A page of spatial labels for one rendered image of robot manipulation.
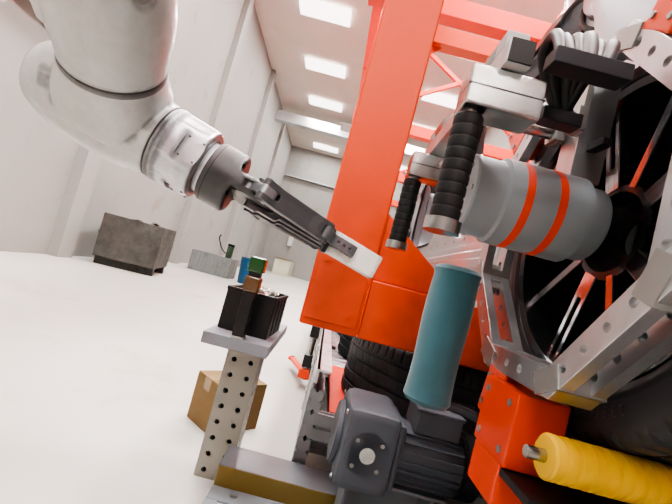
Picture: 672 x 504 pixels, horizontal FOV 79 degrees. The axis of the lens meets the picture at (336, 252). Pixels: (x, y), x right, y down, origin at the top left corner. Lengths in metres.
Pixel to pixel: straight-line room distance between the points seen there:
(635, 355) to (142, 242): 5.74
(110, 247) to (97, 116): 5.62
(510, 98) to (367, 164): 0.64
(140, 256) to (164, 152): 5.52
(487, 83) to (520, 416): 0.46
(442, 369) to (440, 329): 0.07
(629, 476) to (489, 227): 0.36
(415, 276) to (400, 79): 0.54
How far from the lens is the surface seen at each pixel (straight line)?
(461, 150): 0.51
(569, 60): 0.56
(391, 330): 1.11
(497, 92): 0.54
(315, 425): 1.27
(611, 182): 0.85
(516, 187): 0.66
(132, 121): 0.49
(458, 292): 0.77
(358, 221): 1.09
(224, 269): 8.80
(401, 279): 1.12
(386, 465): 0.97
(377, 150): 1.14
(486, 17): 4.50
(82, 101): 0.49
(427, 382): 0.78
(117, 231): 6.07
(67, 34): 0.44
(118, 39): 0.42
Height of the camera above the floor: 0.67
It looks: 3 degrees up
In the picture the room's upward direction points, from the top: 15 degrees clockwise
